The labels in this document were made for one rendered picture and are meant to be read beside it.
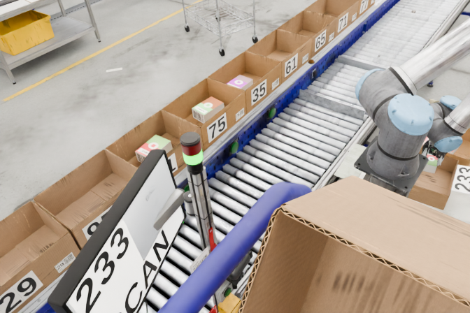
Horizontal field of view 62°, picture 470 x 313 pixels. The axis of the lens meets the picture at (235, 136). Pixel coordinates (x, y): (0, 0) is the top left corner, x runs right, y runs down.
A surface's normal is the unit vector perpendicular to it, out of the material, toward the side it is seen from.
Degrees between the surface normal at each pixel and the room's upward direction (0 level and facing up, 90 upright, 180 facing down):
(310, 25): 90
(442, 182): 1
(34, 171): 0
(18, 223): 90
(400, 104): 9
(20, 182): 0
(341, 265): 57
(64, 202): 89
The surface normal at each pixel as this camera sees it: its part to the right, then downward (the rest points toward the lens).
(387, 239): 0.26, -0.94
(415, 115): 0.00, -0.66
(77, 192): 0.80, 0.33
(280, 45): -0.60, 0.54
